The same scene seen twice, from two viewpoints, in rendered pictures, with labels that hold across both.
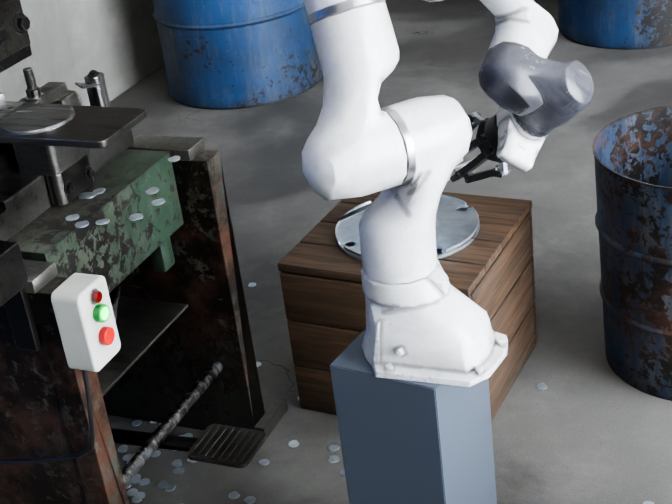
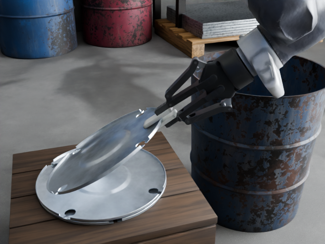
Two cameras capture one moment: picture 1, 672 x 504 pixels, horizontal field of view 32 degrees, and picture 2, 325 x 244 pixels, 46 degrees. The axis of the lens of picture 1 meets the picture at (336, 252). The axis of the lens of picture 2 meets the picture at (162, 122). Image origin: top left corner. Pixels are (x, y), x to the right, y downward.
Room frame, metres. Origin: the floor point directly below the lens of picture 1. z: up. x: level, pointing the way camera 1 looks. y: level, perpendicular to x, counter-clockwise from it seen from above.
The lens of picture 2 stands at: (1.54, 0.28, 0.87)
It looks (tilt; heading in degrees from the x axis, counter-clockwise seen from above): 27 degrees down; 313
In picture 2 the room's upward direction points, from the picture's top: straight up
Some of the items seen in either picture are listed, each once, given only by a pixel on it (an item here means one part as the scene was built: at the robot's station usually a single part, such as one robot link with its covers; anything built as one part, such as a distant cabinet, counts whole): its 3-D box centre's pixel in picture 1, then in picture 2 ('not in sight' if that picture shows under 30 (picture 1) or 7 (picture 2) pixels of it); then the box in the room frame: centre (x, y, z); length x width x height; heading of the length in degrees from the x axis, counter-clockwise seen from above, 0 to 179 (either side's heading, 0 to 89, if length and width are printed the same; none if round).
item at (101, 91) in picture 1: (98, 96); not in sight; (2.01, 0.38, 0.75); 0.03 x 0.03 x 0.10; 64
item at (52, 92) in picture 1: (37, 93); not in sight; (2.06, 0.50, 0.76); 0.17 x 0.06 x 0.10; 154
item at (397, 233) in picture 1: (414, 183); not in sight; (1.56, -0.13, 0.71); 0.18 x 0.11 x 0.25; 114
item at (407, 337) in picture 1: (428, 311); not in sight; (1.52, -0.13, 0.52); 0.22 x 0.19 x 0.14; 56
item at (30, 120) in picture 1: (69, 156); not in sight; (1.83, 0.42, 0.72); 0.25 x 0.14 x 0.14; 64
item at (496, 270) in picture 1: (414, 304); (108, 238); (2.12, -0.15, 0.18); 0.40 x 0.38 x 0.35; 60
